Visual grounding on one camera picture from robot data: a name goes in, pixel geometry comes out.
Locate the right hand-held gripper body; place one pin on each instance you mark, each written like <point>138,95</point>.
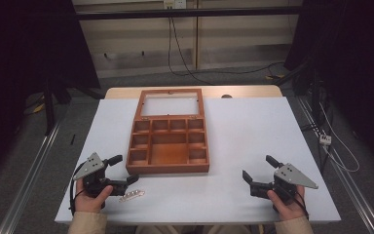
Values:
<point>293,177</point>

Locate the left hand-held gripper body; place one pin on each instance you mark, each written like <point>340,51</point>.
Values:
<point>91,166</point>

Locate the wooden compartment box with lid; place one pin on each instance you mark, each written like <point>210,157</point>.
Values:
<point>168,155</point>

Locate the person's right hand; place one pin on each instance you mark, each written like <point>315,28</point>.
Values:
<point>290,209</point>

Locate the person's left hand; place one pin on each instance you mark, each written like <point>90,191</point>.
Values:
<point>91,203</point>

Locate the small black stick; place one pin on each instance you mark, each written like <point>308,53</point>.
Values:
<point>73,139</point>

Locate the white table mat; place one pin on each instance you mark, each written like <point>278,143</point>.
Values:
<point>240,136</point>

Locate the white power strip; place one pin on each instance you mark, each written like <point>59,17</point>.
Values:
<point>325,140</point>

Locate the black metal stand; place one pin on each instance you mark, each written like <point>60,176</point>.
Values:
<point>49,107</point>

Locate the light wooden table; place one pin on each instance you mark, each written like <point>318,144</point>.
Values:
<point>250,91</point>

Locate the black curtain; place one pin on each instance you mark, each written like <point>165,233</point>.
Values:
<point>22,48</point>
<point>354,65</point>

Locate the black horizontal bar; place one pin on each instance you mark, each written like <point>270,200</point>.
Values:
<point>188,13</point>

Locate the metal floor rail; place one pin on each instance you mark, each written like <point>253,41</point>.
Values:
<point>347,182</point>
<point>29,182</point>

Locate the white wall socket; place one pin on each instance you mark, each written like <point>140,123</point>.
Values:
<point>174,4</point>

